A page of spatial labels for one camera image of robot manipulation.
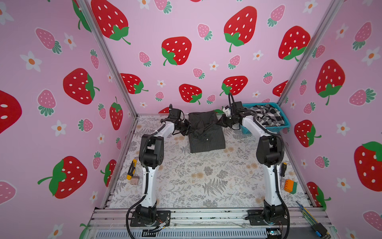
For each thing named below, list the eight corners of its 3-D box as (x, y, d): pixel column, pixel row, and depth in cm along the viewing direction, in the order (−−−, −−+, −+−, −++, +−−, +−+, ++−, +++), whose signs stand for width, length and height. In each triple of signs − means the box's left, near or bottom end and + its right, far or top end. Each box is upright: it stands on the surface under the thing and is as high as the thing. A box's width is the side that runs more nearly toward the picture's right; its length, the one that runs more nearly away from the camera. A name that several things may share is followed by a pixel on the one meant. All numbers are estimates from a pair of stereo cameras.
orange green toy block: (283, 189, 85) (285, 188, 83) (284, 180, 89) (287, 178, 86) (294, 194, 84) (296, 193, 81) (294, 184, 87) (297, 182, 85)
